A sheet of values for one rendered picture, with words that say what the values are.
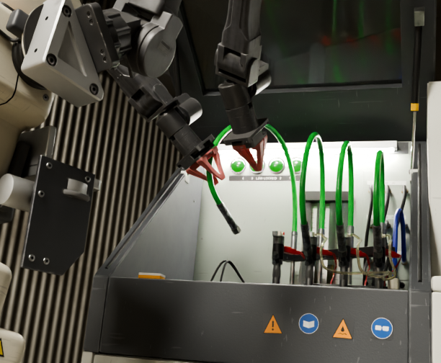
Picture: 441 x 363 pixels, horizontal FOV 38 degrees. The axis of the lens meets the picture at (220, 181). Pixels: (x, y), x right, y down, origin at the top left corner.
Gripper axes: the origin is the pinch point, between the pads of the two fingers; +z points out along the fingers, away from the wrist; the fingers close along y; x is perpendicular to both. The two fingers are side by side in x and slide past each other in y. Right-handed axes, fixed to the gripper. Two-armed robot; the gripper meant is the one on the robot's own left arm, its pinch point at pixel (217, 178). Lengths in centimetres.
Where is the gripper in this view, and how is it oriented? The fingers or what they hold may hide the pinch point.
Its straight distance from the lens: 152.8
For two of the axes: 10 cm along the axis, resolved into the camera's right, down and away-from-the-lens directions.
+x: -5.4, 5.0, -6.8
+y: -5.4, 4.1, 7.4
